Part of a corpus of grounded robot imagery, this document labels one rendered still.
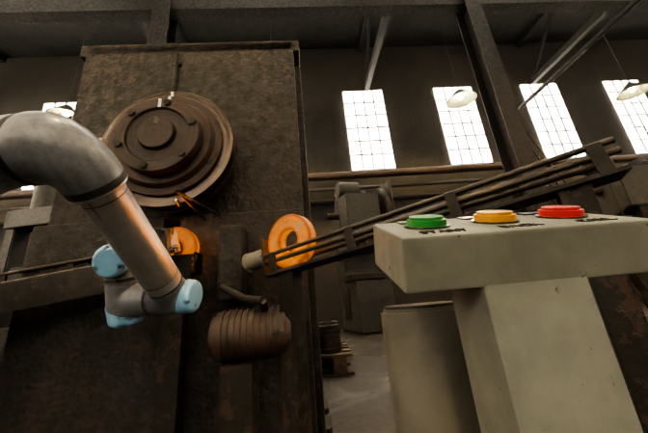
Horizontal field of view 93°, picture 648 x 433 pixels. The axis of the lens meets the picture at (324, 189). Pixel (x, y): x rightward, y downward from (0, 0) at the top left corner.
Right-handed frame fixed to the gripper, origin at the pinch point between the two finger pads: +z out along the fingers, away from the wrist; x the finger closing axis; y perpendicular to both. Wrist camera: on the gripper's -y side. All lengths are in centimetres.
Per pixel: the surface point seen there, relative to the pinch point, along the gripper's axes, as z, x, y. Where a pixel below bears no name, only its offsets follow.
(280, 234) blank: -16.6, -36.4, 3.2
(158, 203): 1.2, 5.1, 14.7
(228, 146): 7.5, -17.6, 34.4
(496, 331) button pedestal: -81, -59, 0
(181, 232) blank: 0.2, -2.4, 4.5
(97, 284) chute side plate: -7.0, 20.4, -8.7
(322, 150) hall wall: 683, -105, 140
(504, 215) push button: -76, -64, 10
